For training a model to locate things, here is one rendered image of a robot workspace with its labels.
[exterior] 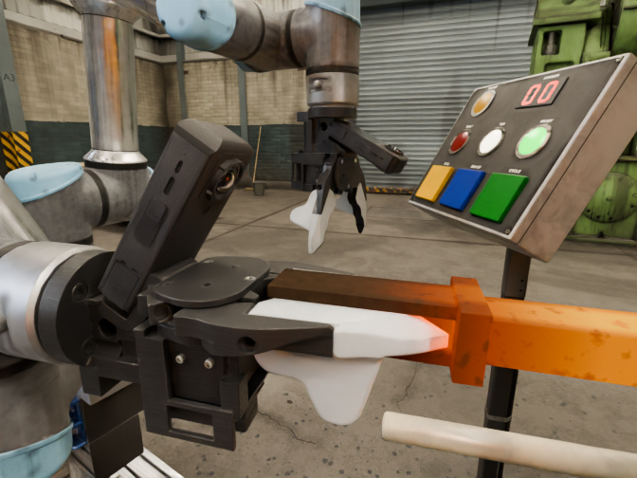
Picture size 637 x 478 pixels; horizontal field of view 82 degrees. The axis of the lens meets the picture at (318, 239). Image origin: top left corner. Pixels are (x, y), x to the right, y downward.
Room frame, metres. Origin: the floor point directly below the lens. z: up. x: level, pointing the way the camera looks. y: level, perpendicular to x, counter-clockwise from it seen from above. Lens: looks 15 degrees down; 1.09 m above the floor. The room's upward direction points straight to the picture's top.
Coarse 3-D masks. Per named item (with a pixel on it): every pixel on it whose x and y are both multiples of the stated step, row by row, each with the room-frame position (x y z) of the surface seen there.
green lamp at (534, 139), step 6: (534, 132) 0.58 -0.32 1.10; (540, 132) 0.57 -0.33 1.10; (546, 132) 0.56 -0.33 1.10; (528, 138) 0.58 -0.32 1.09; (534, 138) 0.57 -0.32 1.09; (540, 138) 0.56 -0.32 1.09; (522, 144) 0.58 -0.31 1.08; (528, 144) 0.57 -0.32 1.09; (534, 144) 0.56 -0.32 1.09; (540, 144) 0.55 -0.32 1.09; (522, 150) 0.58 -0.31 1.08; (528, 150) 0.57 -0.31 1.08; (534, 150) 0.56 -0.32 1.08
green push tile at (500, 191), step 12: (492, 180) 0.59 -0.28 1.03; (504, 180) 0.56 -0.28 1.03; (516, 180) 0.54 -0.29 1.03; (528, 180) 0.53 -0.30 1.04; (492, 192) 0.57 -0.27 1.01; (504, 192) 0.55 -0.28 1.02; (516, 192) 0.53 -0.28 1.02; (480, 204) 0.58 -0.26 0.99; (492, 204) 0.55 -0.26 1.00; (504, 204) 0.53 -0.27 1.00; (480, 216) 0.57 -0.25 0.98; (492, 216) 0.54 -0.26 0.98; (504, 216) 0.52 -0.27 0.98
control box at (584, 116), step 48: (480, 96) 0.81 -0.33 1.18; (528, 96) 0.65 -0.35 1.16; (576, 96) 0.55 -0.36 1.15; (624, 96) 0.52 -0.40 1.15; (480, 144) 0.69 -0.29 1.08; (576, 144) 0.51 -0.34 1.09; (624, 144) 0.52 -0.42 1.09; (480, 192) 0.61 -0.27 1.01; (528, 192) 0.52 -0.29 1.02; (576, 192) 0.51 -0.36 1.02; (528, 240) 0.50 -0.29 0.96
